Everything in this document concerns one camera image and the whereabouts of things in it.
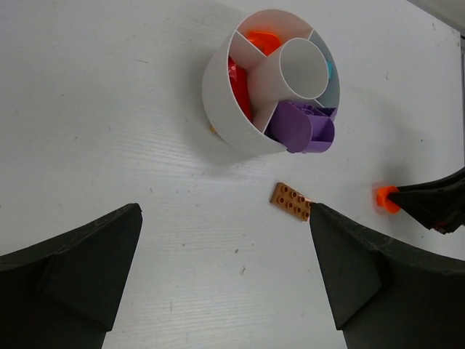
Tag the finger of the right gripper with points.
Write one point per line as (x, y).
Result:
(437, 205)

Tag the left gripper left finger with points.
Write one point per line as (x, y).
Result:
(65, 292)

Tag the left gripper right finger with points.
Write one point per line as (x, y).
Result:
(384, 293)

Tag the orange round lego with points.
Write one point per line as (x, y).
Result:
(383, 201)

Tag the tan lego plate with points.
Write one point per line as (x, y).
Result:
(291, 202)

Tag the purple printed lego brick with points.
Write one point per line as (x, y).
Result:
(302, 128)

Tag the teal lego brick pair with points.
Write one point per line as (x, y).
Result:
(330, 69)

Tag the white round divided container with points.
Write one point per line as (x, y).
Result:
(296, 72)

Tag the orange round lego dish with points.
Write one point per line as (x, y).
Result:
(265, 42)

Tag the red lego brick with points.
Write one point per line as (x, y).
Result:
(238, 82)

